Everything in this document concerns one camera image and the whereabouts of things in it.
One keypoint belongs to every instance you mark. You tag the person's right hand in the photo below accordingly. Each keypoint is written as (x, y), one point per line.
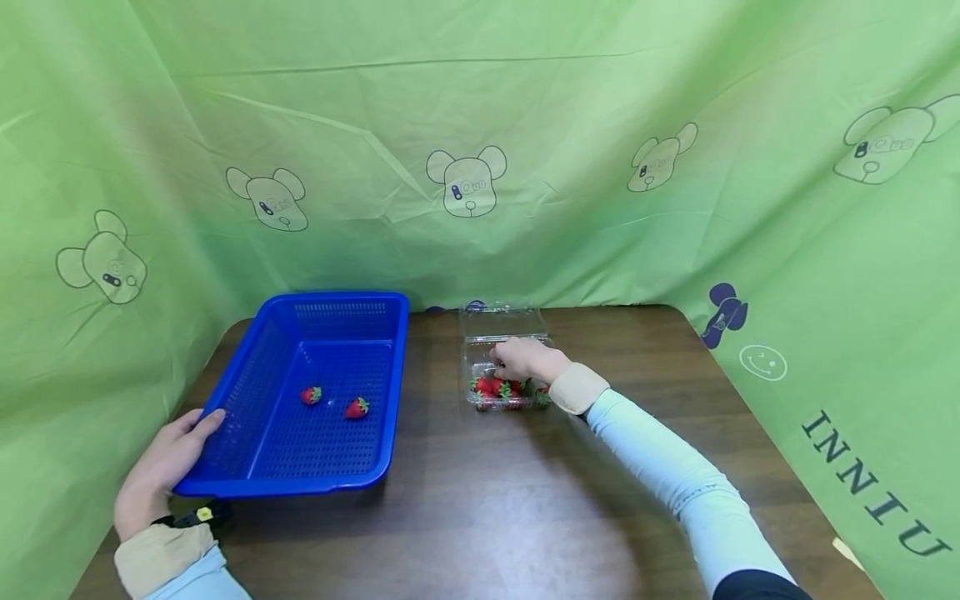
(534, 360)

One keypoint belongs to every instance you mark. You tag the person's left hand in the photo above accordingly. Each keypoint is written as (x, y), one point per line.
(157, 475)

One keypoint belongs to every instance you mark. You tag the person's left thumb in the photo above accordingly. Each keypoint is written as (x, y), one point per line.
(208, 419)

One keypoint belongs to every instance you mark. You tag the person's right fingers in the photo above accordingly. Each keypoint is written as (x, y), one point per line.
(505, 358)

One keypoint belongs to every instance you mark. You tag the blue plastic perforated basket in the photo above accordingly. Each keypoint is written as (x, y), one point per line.
(322, 450)

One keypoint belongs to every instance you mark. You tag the person's right forearm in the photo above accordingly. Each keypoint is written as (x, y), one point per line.
(675, 475)

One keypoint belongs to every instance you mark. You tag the person's left forearm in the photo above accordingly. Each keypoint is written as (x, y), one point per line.
(176, 562)

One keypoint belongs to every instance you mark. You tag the pile of strawberries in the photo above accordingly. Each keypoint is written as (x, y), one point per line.
(495, 389)

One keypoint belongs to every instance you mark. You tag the clear plastic clamshell container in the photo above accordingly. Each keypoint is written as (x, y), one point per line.
(501, 323)

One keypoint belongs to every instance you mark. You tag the black wrist band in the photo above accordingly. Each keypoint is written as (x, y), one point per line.
(218, 510)

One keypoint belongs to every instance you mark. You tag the red toy strawberry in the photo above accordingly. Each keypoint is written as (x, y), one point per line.
(356, 408)
(311, 396)

